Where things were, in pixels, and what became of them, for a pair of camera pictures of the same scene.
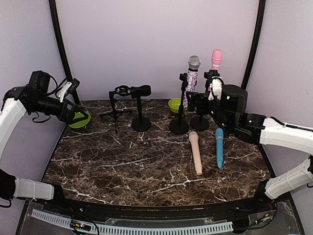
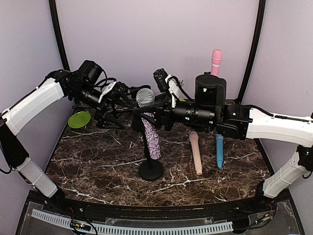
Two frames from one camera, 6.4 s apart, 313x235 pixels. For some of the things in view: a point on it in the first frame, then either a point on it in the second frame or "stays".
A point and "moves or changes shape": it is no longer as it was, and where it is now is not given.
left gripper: x=67 y=119 -> x=102 y=116
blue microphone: x=219 y=138 stays
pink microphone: x=216 y=56 stays
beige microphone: x=193 y=137 stays
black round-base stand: x=180 y=126 -> x=150 y=170
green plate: x=80 y=124 stays
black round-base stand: x=140 y=124 moves or changes shape
